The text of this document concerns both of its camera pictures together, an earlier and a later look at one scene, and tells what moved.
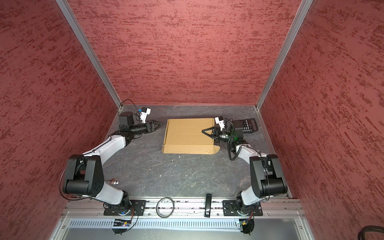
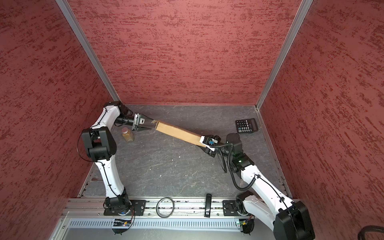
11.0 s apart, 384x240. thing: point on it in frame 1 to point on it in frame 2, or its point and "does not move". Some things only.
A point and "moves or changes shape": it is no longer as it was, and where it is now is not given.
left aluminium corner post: [91, 51] does not move
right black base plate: [230, 208] does not move
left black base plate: [133, 207] does not move
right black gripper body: [222, 135] to [211, 153]
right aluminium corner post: [302, 13] does not move
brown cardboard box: [184, 136] moves or changes shape
